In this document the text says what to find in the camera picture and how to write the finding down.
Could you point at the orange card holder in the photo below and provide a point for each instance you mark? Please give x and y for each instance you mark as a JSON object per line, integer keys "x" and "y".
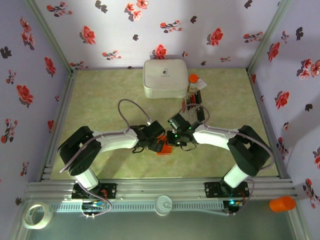
{"x": 166, "y": 150}

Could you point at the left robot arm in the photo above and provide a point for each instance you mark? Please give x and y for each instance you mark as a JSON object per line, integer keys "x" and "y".
{"x": 115, "y": 141}

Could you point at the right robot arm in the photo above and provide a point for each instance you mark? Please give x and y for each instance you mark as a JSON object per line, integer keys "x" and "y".
{"x": 215, "y": 137}

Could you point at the brown credit card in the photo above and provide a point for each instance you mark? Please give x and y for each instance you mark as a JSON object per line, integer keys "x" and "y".
{"x": 184, "y": 103}

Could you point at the black credit card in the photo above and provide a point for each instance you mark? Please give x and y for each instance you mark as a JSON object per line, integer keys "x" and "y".
{"x": 198, "y": 97}
{"x": 188, "y": 101}
{"x": 200, "y": 115}

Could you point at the red credit card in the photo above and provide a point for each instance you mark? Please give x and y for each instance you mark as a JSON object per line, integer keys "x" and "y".
{"x": 192, "y": 98}

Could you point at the white paper tag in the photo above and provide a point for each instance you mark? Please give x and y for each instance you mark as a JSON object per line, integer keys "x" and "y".
{"x": 202, "y": 83}

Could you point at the white zippered case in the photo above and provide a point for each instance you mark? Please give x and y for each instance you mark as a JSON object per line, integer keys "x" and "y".
{"x": 165, "y": 80}

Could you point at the orange-capped clear bottle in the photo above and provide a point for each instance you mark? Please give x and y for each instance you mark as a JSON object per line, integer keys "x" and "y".
{"x": 193, "y": 78}

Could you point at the white round lid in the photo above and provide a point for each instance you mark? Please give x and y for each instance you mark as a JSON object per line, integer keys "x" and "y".
{"x": 161, "y": 208}

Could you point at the clear tape roll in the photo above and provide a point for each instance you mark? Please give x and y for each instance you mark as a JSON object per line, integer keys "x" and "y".
{"x": 49, "y": 214}

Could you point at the orange plastic cup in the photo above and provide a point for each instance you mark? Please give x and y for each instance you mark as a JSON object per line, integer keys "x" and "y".
{"x": 282, "y": 203}

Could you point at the long aluminium base rail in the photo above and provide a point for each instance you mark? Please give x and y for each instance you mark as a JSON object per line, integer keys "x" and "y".
{"x": 160, "y": 187}

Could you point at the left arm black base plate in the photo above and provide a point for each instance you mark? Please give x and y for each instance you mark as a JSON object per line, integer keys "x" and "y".
{"x": 110, "y": 191}

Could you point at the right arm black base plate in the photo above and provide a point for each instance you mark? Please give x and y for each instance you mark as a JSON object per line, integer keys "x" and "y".
{"x": 212, "y": 190}

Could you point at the aluminium side rail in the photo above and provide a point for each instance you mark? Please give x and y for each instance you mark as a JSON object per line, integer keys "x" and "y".
{"x": 58, "y": 120}
{"x": 266, "y": 120}

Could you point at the aluminium frame post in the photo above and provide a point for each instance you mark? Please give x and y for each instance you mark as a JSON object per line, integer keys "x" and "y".
{"x": 52, "y": 37}
{"x": 267, "y": 37}

